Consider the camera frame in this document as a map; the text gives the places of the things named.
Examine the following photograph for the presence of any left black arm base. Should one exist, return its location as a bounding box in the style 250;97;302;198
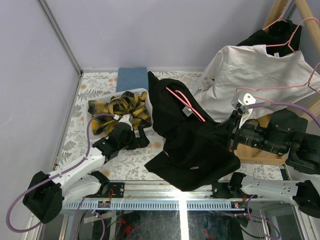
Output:
100;182;125;199

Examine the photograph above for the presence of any aluminium mounting rail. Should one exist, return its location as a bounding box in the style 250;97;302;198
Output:
37;179;306;200

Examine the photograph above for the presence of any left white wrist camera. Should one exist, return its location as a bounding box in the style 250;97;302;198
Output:
113;114;134;131

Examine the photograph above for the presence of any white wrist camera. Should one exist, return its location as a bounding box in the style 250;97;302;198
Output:
113;114;134;131
231;91;256;116

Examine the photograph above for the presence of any wooden clothes rack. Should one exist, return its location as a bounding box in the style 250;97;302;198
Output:
234;0;320;166

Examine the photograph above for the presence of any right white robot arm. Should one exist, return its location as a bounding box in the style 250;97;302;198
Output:
212;109;320;218

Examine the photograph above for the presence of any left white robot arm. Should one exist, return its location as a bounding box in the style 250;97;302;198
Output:
22;122;150;224

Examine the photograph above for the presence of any white shirt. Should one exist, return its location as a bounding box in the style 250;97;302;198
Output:
192;45;310;123

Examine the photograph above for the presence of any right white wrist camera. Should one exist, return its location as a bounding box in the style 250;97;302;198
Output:
231;91;256;116

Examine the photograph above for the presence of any folded blue cloth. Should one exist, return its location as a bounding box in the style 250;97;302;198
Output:
116;67;149;92

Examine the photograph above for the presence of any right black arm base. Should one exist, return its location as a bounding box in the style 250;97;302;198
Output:
210;172;246;199

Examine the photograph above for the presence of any grey slotted cable duct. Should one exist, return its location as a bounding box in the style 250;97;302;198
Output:
63;199;245;211

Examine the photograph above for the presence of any pink wire hanger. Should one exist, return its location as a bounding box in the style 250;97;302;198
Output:
235;62;320;103

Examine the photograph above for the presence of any aluminium corner frame post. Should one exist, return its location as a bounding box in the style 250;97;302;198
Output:
36;0;83;76

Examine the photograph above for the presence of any yellow plaid shirt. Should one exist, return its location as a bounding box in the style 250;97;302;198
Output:
87;91;152;136

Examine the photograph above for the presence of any white plastic basket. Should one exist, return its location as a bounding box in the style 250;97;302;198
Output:
84;88;153;142

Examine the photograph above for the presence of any pink hanger front black shirt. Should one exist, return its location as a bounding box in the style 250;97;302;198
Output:
166;87;206;122

